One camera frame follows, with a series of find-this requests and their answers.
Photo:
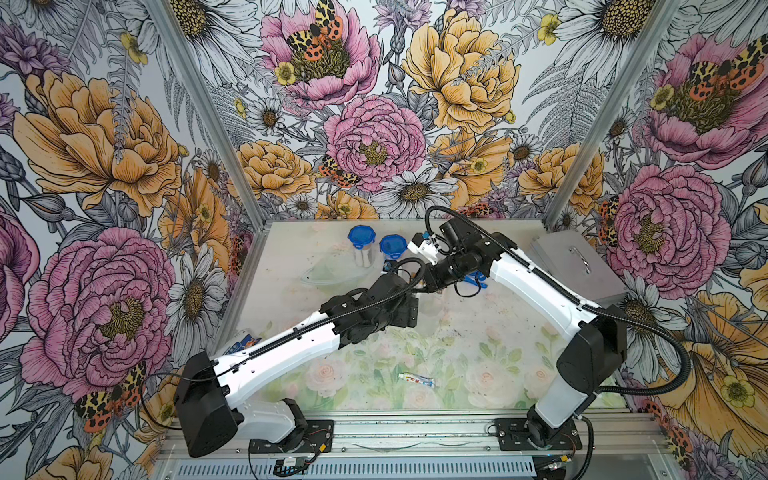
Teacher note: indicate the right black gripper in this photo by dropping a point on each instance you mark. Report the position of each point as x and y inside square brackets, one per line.
[434, 282]

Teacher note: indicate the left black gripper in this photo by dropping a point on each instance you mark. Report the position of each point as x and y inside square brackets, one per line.
[405, 313]

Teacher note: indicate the blue toothbrush case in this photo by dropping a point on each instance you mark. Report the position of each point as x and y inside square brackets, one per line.
[477, 279]

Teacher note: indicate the clear plastic cup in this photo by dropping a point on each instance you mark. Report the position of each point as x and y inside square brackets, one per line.
[430, 306]
[391, 266]
[364, 257]

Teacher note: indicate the blue lid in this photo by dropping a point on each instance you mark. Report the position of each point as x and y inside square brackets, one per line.
[361, 236]
[393, 246]

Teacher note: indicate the toothpaste tube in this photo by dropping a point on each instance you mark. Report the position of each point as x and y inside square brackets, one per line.
[416, 379]

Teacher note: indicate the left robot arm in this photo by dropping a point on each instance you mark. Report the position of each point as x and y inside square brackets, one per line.
[214, 400]

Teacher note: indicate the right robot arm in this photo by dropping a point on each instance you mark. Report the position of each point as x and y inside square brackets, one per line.
[596, 343]

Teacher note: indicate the silver metal case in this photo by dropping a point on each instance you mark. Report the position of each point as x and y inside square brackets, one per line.
[568, 257]

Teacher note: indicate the blue white packet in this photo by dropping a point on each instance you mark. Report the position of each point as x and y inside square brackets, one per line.
[241, 341]

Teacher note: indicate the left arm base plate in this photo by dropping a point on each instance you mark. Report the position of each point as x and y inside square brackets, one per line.
[316, 437]

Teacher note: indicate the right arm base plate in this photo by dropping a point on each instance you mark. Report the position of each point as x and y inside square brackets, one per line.
[519, 434]

